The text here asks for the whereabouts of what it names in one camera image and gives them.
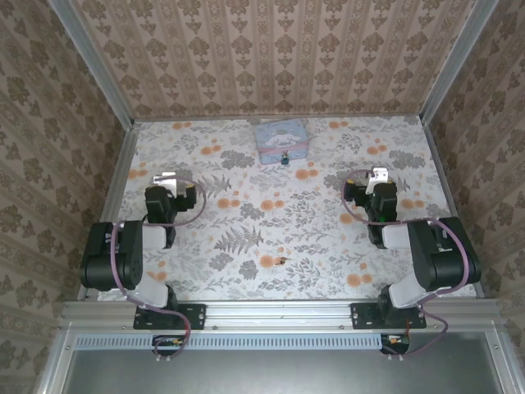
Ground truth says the floral patterned table cover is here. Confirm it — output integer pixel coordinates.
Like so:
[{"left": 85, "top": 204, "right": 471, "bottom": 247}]
[{"left": 88, "top": 116, "right": 479, "bottom": 302}]

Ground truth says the light blue cartoon pouch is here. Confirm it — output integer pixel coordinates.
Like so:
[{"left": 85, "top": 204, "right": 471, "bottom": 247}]
[{"left": 254, "top": 119, "right": 311, "bottom": 163}]

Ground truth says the small electronics board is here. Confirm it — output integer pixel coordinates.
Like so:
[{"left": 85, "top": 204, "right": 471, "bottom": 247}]
[
  {"left": 153, "top": 335, "right": 185, "bottom": 355},
  {"left": 380, "top": 333, "right": 412, "bottom": 355}
]

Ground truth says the grey metal sheet panel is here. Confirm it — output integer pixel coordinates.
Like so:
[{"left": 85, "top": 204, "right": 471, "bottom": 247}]
[{"left": 61, "top": 348, "right": 506, "bottom": 394}]

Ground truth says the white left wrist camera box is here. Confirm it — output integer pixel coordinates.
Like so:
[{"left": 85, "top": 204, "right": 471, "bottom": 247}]
[{"left": 152, "top": 172, "right": 178, "bottom": 195}]

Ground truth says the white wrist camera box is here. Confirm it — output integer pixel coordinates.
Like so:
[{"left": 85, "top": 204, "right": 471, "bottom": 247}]
[
  {"left": 366, "top": 166, "right": 389, "bottom": 195},
  {"left": 152, "top": 172, "right": 178, "bottom": 195}
]

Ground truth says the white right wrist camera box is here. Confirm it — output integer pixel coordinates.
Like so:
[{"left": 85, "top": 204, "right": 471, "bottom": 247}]
[{"left": 366, "top": 166, "right": 389, "bottom": 195}]

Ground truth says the aluminium side frame rail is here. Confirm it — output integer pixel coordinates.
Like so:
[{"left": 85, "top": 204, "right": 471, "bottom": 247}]
[
  {"left": 76, "top": 117, "right": 141, "bottom": 301},
  {"left": 419, "top": 113, "right": 488, "bottom": 297}
]

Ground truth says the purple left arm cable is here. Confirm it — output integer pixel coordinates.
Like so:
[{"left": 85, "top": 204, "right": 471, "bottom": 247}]
[{"left": 109, "top": 175, "right": 207, "bottom": 359}]

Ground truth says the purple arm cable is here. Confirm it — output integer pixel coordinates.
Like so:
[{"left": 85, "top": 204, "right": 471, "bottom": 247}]
[
  {"left": 341, "top": 168, "right": 473, "bottom": 360},
  {"left": 109, "top": 175, "right": 207, "bottom": 359}
]

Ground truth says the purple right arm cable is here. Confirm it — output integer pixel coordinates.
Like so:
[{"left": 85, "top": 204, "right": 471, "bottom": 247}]
[{"left": 341, "top": 168, "right": 473, "bottom": 360}]

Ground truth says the aluminium front frame rail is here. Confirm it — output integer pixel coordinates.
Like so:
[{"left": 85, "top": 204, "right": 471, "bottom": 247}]
[{"left": 60, "top": 298, "right": 500, "bottom": 331}]

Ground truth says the aluminium frame post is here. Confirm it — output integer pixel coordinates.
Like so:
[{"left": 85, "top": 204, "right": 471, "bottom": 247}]
[
  {"left": 50, "top": 0, "right": 137, "bottom": 129},
  {"left": 419, "top": 0, "right": 500, "bottom": 125}
]

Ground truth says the grey slotted cable duct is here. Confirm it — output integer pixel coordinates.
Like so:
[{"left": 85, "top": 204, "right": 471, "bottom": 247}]
[{"left": 75, "top": 333, "right": 500, "bottom": 350}]

